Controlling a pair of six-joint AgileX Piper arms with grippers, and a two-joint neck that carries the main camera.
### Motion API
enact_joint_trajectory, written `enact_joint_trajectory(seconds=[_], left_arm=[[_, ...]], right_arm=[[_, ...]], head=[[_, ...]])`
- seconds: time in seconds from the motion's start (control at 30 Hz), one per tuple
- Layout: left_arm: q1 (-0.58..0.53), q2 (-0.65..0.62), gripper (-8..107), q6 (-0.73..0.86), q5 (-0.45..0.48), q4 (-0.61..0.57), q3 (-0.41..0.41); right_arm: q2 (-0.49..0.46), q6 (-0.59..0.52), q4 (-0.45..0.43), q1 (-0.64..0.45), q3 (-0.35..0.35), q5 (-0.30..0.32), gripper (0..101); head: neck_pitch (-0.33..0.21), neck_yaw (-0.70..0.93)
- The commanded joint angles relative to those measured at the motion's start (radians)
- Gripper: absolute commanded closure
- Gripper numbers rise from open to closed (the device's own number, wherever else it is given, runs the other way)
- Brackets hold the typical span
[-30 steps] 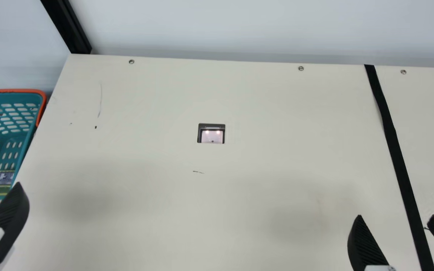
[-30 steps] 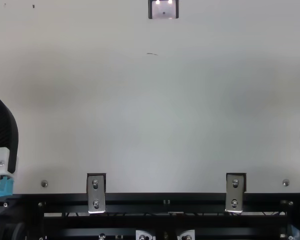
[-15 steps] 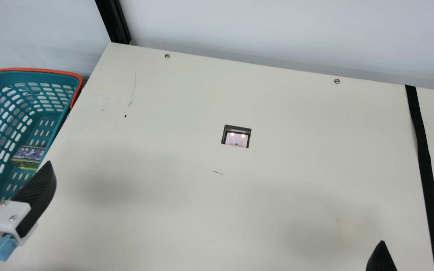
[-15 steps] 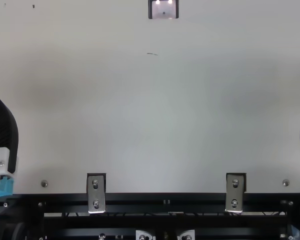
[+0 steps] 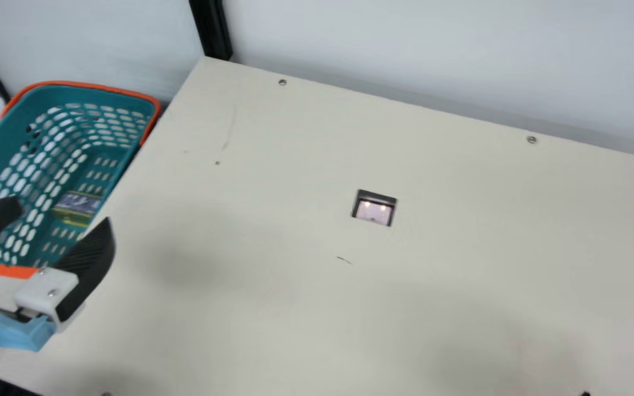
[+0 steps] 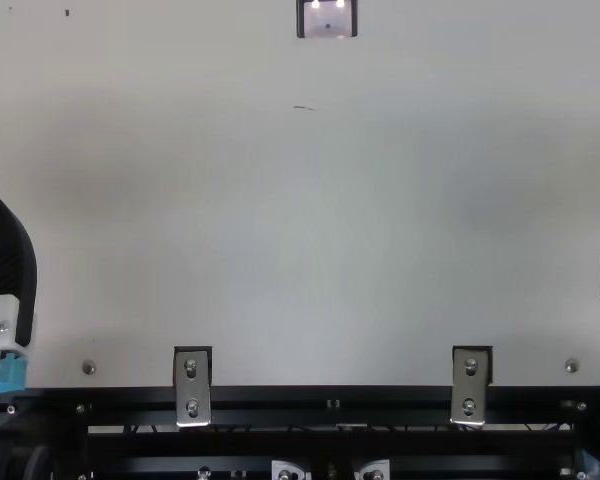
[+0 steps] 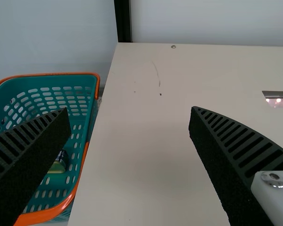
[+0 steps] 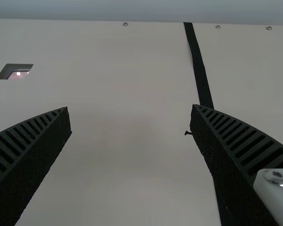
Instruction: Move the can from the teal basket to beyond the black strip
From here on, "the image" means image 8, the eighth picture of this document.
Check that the black strip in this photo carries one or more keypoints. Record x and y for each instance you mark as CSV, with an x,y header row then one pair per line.
x,y
198,70

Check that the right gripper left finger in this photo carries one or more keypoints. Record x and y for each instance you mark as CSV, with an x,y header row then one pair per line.
x,y
26,164

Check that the small square scanner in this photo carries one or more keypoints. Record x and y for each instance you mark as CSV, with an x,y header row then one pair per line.
x,y
16,73

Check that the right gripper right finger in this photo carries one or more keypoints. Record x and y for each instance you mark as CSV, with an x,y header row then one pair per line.
x,y
238,164

